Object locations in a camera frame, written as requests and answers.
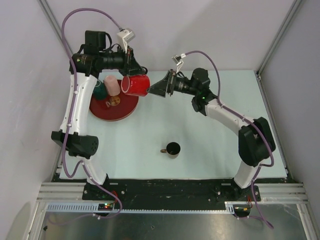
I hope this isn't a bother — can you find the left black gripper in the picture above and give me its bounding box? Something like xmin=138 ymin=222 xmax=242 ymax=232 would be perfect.
xmin=98 ymin=44 xmax=145 ymax=77

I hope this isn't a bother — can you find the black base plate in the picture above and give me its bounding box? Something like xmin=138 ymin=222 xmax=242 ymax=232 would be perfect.
xmin=51 ymin=177 xmax=261 ymax=210

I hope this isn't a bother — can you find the brown speckled mug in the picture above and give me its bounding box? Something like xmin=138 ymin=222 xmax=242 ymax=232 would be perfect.
xmin=160 ymin=142 xmax=181 ymax=159

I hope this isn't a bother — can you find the aluminium frame rail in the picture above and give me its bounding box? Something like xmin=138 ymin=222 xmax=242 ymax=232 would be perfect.
xmin=36 ymin=182 xmax=85 ymax=203

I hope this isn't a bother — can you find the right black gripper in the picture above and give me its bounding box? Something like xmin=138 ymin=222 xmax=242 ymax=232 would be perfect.
xmin=146 ymin=69 xmax=198 ymax=98

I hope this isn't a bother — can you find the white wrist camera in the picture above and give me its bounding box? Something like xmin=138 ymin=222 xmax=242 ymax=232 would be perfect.
xmin=116 ymin=28 xmax=136 ymax=51
xmin=172 ymin=53 xmax=186 ymax=73

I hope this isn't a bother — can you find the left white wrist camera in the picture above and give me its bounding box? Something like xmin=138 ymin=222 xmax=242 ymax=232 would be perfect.
xmin=116 ymin=28 xmax=136 ymax=51

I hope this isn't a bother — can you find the red round tray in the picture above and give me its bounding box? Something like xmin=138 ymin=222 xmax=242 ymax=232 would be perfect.
xmin=89 ymin=90 xmax=139 ymax=122

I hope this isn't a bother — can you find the grey cable duct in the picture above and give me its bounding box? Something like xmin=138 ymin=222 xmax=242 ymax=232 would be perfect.
xmin=46 ymin=202 xmax=235 ymax=214

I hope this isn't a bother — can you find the light pink tall mug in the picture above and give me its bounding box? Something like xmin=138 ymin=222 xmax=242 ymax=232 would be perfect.
xmin=103 ymin=75 xmax=121 ymax=97

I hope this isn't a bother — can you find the dark green mug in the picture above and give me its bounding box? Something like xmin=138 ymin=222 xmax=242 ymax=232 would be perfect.
xmin=92 ymin=80 xmax=108 ymax=100

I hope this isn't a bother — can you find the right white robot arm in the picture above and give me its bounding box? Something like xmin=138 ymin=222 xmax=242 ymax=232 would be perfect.
xmin=147 ymin=68 xmax=276 ymax=201

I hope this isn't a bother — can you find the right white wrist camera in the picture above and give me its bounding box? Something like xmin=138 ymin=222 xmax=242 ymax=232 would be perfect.
xmin=172 ymin=53 xmax=186 ymax=73

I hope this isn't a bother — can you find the red mug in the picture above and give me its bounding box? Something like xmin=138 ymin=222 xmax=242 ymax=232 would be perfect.
xmin=120 ymin=74 xmax=150 ymax=97

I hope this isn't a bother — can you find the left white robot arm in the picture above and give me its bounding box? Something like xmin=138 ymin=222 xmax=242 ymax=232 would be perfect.
xmin=51 ymin=28 xmax=150 ymax=200

